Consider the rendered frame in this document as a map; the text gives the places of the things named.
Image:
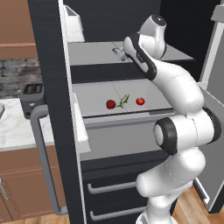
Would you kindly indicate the grey toaster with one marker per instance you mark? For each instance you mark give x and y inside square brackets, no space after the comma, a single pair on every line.
[30,99]

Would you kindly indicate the grey fridge shelf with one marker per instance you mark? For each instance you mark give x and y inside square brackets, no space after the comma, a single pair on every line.
[93,97]
[90,54]

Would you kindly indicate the dark red tomato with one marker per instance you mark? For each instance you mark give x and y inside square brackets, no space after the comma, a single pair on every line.
[111,104]

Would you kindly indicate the green yellow fish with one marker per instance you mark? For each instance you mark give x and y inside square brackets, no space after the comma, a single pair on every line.
[123,100]

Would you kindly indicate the brown wall cupboard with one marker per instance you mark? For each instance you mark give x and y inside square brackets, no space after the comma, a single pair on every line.
[16,26]

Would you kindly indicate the bright red tomato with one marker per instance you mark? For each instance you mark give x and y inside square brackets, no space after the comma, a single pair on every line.
[140,101]

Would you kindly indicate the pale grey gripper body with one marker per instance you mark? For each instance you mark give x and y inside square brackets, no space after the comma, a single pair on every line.
[119,53]

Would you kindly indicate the black fridge body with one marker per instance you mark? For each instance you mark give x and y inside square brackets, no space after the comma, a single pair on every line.
[116,17]

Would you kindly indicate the black fridge drawer front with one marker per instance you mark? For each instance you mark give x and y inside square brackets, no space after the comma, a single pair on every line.
[110,178]
[116,204]

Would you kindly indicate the grey-lined fridge door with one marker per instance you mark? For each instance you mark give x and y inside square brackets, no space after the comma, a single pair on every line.
[214,73]

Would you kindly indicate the brown base cupboard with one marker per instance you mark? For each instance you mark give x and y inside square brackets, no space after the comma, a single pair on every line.
[26,183]

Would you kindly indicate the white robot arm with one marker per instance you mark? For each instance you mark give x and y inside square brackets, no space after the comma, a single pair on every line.
[180,96]

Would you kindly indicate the white door bin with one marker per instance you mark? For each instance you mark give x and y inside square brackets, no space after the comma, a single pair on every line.
[81,128]
[73,27]

